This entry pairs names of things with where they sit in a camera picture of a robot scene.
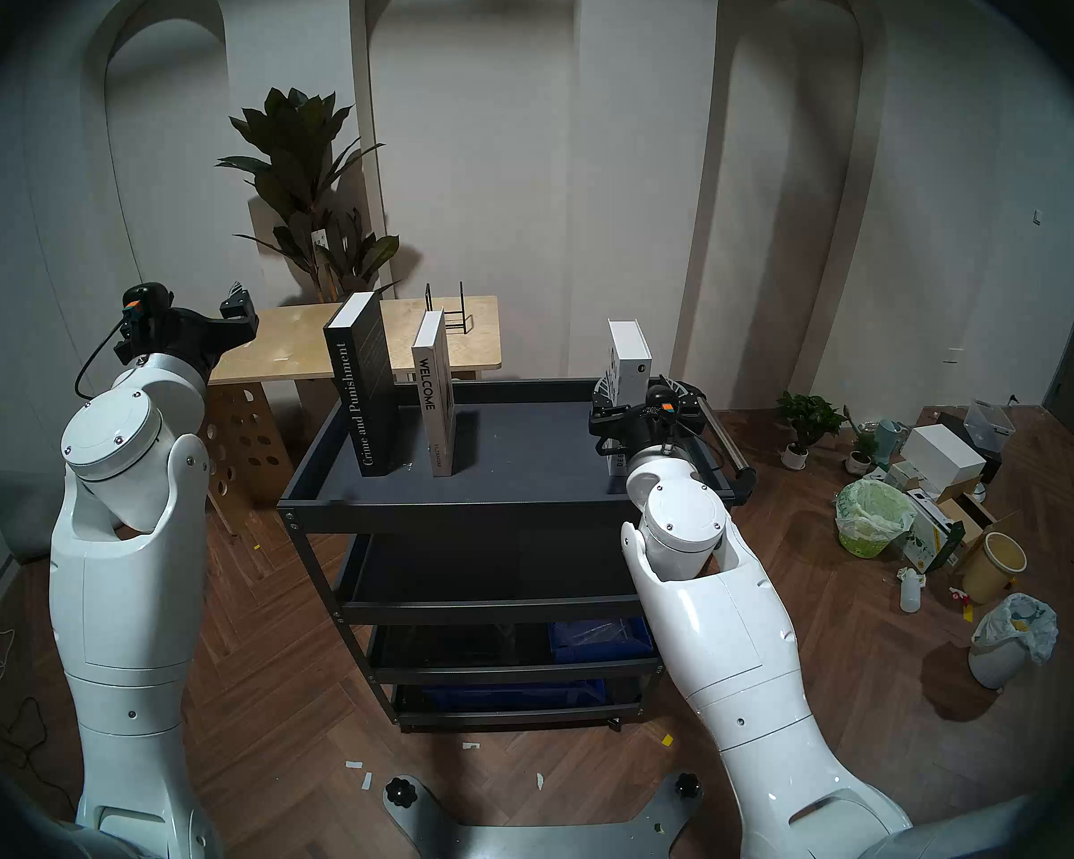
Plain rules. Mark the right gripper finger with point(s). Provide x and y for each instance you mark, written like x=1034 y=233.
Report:
x=604 y=394
x=677 y=388

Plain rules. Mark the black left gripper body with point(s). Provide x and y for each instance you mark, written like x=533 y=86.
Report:
x=192 y=334

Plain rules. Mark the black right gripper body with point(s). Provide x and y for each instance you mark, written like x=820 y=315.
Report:
x=622 y=423

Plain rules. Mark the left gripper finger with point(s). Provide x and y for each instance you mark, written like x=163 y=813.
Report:
x=237 y=304

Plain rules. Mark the white Design Hotels yearbook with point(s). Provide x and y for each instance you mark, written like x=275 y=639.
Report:
x=631 y=352

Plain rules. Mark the black Crime and Punishment book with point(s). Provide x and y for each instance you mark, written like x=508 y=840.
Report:
x=362 y=392

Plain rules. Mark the beige Welcome book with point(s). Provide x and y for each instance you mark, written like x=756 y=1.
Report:
x=434 y=392

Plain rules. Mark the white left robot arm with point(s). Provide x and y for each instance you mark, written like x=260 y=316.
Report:
x=125 y=553

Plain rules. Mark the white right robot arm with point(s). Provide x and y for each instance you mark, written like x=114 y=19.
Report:
x=725 y=642

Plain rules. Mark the light wooden table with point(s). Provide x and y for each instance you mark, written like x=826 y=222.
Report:
x=295 y=338

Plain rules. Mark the dark grey utility cart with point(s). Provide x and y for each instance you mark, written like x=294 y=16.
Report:
x=519 y=481

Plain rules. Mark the small plant in white pot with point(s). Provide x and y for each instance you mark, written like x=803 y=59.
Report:
x=810 y=414

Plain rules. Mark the large leafy potted plant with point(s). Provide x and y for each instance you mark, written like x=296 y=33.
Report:
x=295 y=168

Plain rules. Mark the tiny potted plant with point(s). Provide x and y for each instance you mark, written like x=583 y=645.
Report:
x=859 y=450

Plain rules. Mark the teal watering can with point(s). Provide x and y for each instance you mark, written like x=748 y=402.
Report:
x=889 y=437

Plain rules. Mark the blue plastic bin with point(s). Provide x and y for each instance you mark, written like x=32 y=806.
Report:
x=537 y=694
x=600 y=641

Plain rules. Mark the green-lined trash bin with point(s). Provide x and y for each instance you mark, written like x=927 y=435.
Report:
x=873 y=517

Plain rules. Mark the grey rolled floor mat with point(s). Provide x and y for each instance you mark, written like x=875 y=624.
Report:
x=22 y=517

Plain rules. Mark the white cardboard box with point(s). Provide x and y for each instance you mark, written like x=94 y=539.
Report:
x=944 y=455

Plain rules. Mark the black box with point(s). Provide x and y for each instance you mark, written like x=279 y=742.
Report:
x=958 y=423

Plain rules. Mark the green and white carton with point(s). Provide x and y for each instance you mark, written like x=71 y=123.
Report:
x=931 y=535

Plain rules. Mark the small white bottle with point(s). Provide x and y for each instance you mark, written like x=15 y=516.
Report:
x=910 y=593

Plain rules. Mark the clear plastic container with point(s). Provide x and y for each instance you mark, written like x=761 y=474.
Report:
x=989 y=423

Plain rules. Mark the brown cardboard box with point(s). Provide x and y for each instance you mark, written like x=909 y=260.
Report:
x=967 y=513

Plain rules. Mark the beige bucket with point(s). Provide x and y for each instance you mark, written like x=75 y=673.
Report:
x=993 y=571

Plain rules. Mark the black base knob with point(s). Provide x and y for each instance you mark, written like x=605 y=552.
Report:
x=400 y=792
x=688 y=786

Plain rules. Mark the white bin with bag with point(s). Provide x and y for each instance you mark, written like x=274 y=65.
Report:
x=1007 y=642

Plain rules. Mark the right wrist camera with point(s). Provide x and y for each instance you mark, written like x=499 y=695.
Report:
x=664 y=405

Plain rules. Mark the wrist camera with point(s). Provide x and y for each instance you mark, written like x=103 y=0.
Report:
x=664 y=405
x=146 y=304

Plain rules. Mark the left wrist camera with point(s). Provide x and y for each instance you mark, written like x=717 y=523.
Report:
x=146 y=304

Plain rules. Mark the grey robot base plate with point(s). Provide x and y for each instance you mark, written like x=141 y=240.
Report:
x=546 y=839

